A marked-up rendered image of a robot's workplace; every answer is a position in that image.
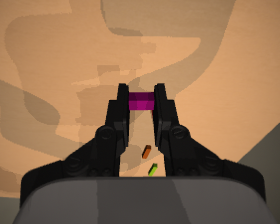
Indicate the orange rod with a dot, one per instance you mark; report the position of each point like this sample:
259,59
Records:
146,151

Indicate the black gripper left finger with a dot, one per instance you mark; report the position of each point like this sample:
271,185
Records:
100,156

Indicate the magenta rod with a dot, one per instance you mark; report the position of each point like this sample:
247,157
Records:
141,100

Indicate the lime green rod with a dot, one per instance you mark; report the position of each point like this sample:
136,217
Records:
152,169

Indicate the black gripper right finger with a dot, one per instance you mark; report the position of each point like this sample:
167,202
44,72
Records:
184,156

